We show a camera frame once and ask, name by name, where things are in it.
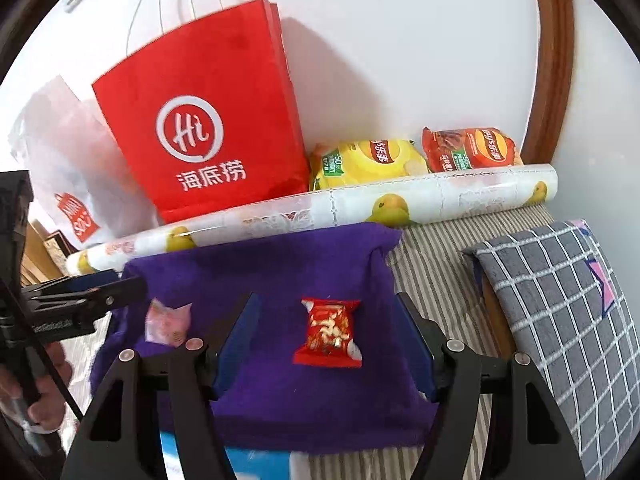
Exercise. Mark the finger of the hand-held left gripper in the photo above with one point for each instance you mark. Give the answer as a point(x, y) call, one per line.
point(90, 282)
point(120, 294)

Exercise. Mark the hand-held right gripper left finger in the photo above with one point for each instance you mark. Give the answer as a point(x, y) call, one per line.
point(239, 345)

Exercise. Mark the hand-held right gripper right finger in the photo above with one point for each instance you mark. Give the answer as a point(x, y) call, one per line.
point(416, 350)

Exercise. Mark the pink white candy packet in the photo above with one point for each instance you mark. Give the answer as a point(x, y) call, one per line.
point(167, 322)

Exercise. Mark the purple fabric basket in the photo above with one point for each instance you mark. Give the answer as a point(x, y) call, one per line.
point(300, 400)

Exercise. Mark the red snack packet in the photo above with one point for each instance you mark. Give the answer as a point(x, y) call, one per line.
point(327, 332)

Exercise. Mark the person's left hand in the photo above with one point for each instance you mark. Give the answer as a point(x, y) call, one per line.
point(52, 385)

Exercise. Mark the light wooden furniture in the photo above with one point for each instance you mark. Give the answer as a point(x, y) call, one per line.
point(47, 250)

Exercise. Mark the striped bed sheet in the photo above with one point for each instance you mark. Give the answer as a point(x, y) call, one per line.
point(440, 270)

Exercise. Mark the white plastic bag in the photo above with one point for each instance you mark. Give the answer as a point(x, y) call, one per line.
point(65, 160)

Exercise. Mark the blue white cardboard box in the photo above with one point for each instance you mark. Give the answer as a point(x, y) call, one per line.
point(260, 462)

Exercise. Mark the grey plaid folded blanket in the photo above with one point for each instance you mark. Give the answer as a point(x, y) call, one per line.
point(560, 310)

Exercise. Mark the rolled fruit-print tablecloth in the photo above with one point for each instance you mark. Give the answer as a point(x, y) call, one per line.
point(450, 195)

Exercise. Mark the yellow chips bag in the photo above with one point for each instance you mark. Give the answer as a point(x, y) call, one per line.
point(360, 165)

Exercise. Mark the red paper bag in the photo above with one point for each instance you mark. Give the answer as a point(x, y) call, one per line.
point(200, 110)

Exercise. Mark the red orange chips bag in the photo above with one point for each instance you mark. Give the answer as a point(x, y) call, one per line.
point(470, 150)

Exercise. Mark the brown wooden bed post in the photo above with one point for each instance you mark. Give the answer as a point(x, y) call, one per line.
point(550, 60)

